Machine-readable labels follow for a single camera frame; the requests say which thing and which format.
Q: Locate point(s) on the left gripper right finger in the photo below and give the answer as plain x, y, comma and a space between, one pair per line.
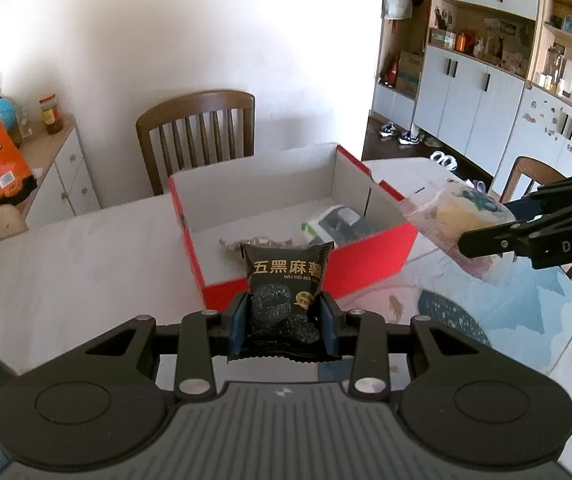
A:
363, 336

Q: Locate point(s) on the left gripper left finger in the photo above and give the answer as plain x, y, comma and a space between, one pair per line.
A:
202, 335

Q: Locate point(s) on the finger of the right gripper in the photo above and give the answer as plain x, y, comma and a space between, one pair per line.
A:
548, 200
507, 237

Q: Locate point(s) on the yellow cake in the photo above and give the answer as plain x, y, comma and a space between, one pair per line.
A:
442, 212

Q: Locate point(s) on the black sesame snack packet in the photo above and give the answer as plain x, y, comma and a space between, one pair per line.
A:
281, 318

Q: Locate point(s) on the brown wooden chair right side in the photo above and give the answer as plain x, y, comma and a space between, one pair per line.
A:
538, 174

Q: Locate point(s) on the round fish pattern placemat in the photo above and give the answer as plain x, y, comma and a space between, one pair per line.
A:
521, 312

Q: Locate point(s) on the white slipper on floor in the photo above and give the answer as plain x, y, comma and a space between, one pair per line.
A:
449, 162

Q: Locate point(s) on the white green packet in box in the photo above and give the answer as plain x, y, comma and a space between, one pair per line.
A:
339, 224

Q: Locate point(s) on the red cardboard box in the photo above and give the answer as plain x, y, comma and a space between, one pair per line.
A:
273, 195

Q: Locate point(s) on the sneaker on floor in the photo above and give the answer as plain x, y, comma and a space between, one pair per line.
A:
389, 130

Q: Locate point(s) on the white sideboard cabinet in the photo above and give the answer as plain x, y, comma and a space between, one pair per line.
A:
65, 188

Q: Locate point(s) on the brown wooden chair behind table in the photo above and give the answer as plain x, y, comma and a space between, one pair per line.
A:
194, 130

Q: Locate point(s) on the white tote bag hanging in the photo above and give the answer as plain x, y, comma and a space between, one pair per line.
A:
397, 10

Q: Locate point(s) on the jar with red lid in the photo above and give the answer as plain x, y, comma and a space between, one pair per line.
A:
51, 115

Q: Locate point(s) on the white wall cabinet unit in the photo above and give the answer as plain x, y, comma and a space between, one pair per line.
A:
486, 81

